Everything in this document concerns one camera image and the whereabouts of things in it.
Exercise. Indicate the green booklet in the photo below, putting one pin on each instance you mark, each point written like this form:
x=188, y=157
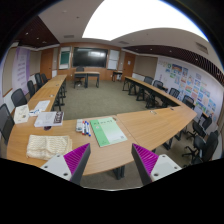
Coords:
x=107, y=132

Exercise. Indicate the white book with dark cover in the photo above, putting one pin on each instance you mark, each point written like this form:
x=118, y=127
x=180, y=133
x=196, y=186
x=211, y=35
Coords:
x=54, y=118

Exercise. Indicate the large black wall screen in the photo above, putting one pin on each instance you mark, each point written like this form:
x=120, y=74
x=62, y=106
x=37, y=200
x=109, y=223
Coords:
x=89, y=57

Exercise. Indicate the black office chair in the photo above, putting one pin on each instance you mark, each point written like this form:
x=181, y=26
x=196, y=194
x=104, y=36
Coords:
x=18, y=98
x=203, y=149
x=6, y=122

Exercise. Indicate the black chair behind front desk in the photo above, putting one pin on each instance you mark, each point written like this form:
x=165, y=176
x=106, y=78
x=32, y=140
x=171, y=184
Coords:
x=79, y=73

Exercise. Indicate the small front wooden desk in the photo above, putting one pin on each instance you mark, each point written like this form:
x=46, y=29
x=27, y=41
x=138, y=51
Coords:
x=92, y=74

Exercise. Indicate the black office chair front left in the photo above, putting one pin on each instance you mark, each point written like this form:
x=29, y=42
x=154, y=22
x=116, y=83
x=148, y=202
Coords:
x=6, y=122

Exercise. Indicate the white board right of screen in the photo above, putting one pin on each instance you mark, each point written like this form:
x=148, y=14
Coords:
x=113, y=60

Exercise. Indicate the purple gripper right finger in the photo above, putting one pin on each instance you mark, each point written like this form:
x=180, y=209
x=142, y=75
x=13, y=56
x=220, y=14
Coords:
x=152, y=167

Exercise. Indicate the white board left of screen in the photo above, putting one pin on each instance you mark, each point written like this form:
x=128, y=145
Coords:
x=64, y=62

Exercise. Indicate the purple wall banner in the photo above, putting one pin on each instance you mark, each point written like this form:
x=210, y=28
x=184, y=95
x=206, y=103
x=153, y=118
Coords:
x=21, y=69

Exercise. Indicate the white board of screen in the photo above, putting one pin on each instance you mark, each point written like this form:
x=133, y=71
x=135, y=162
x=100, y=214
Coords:
x=113, y=60
x=64, y=62

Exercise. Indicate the red marker pen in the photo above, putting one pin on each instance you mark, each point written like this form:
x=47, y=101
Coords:
x=83, y=128

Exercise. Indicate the white paper sheet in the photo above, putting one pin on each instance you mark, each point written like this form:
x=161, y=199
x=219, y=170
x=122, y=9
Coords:
x=42, y=105

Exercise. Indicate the white eraser box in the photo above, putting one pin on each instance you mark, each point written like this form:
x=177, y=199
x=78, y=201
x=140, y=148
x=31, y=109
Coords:
x=79, y=125

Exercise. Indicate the blue marker pen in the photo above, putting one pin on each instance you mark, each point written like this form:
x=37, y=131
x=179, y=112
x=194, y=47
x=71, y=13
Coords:
x=88, y=131

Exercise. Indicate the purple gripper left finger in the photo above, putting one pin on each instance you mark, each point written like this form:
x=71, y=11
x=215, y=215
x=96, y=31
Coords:
x=71, y=165

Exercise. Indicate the cream paper bag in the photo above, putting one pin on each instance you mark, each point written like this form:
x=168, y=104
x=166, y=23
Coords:
x=21, y=114

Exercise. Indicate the black office chair right near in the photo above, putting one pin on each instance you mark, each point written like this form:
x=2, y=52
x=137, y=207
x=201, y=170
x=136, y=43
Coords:
x=203, y=149

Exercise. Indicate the cream knitted towel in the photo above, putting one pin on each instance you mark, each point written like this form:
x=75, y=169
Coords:
x=45, y=147

